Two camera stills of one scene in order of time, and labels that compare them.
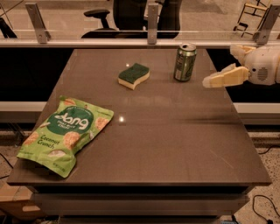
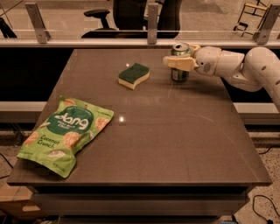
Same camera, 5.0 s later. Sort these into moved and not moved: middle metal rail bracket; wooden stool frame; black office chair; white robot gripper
Moved: white robot gripper
Not moved: middle metal rail bracket; black office chair; wooden stool frame
